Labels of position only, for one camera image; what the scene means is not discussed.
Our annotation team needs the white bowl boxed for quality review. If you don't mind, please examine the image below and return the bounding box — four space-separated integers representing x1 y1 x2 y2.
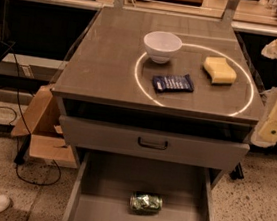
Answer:
143 31 182 64

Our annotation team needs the black floor cable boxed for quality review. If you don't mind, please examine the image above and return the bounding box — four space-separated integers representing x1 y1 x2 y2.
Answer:
0 0 84 188

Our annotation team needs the grey drawer cabinet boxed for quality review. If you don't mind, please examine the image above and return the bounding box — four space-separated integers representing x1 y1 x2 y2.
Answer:
41 0 276 195

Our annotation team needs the brown cardboard box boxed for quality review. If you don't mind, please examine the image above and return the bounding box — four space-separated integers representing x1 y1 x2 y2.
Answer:
11 85 77 168

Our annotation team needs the closed grey top drawer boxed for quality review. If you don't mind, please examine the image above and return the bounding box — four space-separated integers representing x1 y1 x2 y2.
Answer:
60 115 250 171

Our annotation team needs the open grey middle drawer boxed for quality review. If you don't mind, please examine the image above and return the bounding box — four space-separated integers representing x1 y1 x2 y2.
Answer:
62 152 214 221

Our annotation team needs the black drawer handle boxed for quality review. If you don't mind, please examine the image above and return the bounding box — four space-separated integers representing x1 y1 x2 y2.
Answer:
137 137 169 151

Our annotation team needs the green soda can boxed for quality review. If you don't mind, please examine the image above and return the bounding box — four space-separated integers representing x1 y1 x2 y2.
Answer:
129 191 163 214

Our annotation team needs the blue snack packet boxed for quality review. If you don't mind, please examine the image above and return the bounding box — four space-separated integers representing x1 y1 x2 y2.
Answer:
152 74 195 93

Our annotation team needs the yellow sponge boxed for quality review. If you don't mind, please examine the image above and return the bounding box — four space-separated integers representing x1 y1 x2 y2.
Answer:
203 57 237 85

